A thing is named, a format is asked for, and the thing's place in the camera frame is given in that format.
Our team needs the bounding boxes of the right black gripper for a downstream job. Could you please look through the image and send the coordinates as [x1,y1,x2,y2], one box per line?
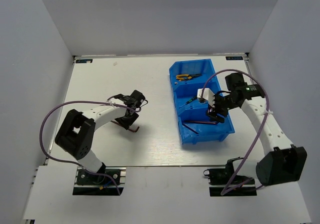
[205,92,239,123]

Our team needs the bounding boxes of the brown hex key short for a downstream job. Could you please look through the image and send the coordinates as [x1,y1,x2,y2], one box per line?
[111,120,140,133]

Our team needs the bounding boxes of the green black small screwdriver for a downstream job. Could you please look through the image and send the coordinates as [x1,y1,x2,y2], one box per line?
[185,96,197,105]

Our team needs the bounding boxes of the yellow pliers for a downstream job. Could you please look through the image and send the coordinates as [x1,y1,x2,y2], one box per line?
[192,74,202,78]
[175,74,193,81]

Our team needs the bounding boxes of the brown hex key long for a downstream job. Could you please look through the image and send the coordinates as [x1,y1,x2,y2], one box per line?
[182,123,198,135]

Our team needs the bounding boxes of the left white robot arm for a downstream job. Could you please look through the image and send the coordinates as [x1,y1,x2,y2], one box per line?
[54,90,146,183]

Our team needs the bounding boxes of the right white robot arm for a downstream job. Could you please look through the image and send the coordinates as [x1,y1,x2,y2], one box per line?
[197,70,307,191]

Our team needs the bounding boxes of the blue plastic bin near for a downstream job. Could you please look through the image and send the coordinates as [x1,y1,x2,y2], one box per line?
[177,104,235,144]

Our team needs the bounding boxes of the blue plastic bin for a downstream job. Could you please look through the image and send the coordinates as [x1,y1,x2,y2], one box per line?
[177,104,235,144]
[169,59,215,107]

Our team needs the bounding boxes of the right corner label sticker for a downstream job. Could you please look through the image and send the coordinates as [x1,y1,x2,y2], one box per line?
[226,56,243,61]

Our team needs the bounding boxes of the corner label sticker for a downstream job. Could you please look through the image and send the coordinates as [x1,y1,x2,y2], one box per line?
[75,59,93,64]
[226,56,243,61]

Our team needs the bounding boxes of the blue plastic bin far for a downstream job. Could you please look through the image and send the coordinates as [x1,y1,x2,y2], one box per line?
[169,59,215,107]

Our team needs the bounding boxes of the left corner label sticker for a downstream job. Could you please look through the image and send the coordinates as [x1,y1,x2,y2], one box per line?
[75,59,93,64]

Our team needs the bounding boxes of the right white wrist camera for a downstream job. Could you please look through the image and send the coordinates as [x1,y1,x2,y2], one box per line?
[197,88,215,107]

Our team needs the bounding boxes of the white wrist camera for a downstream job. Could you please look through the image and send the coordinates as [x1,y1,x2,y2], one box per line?
[197,88,215,107]
[107,94,124,105]

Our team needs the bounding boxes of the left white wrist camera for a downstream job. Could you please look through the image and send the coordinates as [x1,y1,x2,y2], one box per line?
[107,94,124,105]

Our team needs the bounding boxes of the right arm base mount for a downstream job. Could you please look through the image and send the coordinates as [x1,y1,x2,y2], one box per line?
[202,158,258,197]

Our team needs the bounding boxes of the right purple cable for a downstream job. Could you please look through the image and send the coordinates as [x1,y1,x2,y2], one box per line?
[202,69,271,196]

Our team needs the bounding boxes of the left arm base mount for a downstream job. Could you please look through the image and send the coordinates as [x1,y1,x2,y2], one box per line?
[72,167,126,196]

